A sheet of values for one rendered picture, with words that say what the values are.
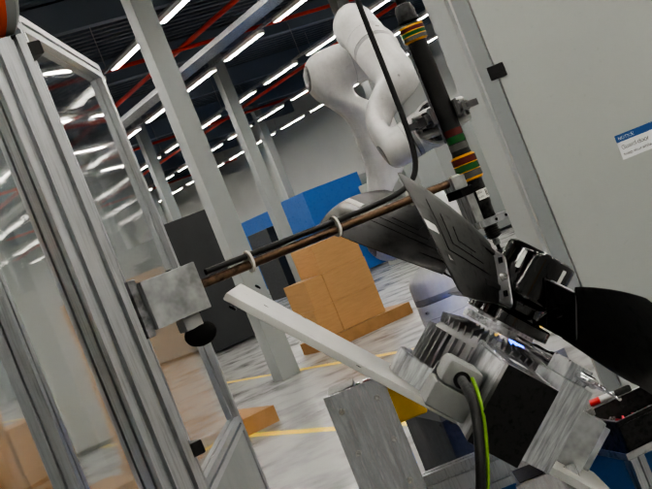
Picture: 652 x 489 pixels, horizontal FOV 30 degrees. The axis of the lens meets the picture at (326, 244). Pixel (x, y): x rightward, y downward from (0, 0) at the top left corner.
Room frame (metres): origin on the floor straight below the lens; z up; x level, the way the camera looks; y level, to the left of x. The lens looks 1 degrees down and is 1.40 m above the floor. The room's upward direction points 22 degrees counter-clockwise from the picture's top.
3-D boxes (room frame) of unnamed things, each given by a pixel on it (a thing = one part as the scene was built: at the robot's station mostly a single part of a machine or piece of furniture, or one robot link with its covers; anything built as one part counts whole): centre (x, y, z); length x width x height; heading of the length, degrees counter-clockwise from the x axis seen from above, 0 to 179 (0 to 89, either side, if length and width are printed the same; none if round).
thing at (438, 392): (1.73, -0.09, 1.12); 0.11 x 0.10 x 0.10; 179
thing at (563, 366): (1.74, -0.26, 1.08); 0.07 x 0.04 x 0.06; 9
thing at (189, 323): (1.76, 0.22, 1.33); 0.05 x 0.04 x 0.05; 124
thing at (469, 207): (2.08, -0.27, 1.35); 0.09 x 0.07 x 0.10; 124
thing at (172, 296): (1.74, 0.25, 1.39); 0.10 x 0.07 x 0.08; 124
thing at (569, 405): (1.74, -0.20, 1.03); 0.15 x 0.10 x 0.14; 89
